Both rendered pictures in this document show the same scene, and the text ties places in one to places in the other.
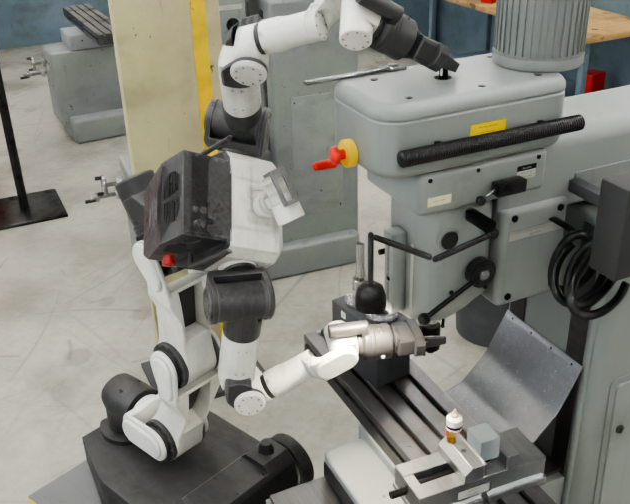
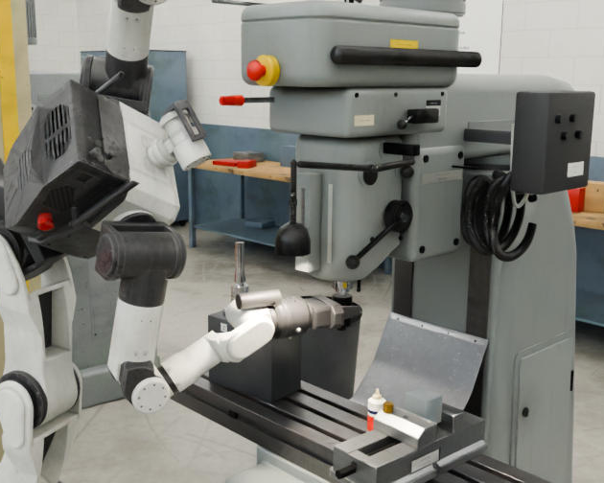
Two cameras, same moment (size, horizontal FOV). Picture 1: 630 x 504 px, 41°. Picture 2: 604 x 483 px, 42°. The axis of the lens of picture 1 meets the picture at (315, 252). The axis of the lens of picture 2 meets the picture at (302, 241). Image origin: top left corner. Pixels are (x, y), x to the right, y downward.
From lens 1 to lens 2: 76 cm
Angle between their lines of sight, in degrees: 24
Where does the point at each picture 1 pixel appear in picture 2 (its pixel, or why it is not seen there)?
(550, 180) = (450, 125)
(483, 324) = not seen: hidden behind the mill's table
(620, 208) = (542, 113)
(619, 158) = (499, 116)
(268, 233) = (167, 185)
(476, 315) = not seen: hidden behind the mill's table
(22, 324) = not seen: outside the picture
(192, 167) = (81, 99)
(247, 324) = (154, 279)
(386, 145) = (317, 44)
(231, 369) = (130, 347)
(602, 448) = (512, 436)
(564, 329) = (461, 308)
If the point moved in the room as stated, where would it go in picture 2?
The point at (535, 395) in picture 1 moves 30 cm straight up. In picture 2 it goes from (440, 385) to (446, 271)
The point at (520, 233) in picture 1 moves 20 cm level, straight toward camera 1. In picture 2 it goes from (430, 176) to (453, 190)
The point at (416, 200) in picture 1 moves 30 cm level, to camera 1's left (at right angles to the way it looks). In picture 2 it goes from (342, 117) to (192, 119)
